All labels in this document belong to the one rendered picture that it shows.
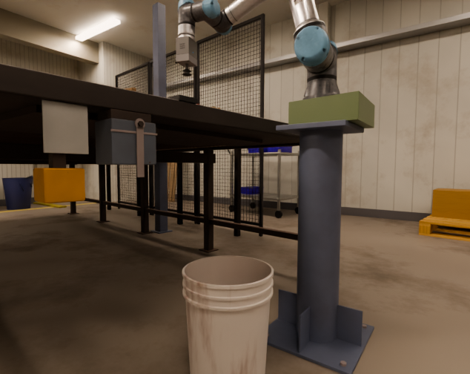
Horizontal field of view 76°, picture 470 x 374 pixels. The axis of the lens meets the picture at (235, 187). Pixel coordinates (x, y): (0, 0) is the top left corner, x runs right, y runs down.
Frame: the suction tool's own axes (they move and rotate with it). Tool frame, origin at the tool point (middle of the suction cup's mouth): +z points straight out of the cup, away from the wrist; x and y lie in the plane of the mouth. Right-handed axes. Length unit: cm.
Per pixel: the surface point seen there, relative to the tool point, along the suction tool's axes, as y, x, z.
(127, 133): 57, 11, 33
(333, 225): 3, 65, 64
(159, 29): -156, -112, -101
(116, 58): -388, -361, -176
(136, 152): 54, 13, 38
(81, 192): 68, 7, 48
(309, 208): 4, 55, 57
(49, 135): 72, 2, 34
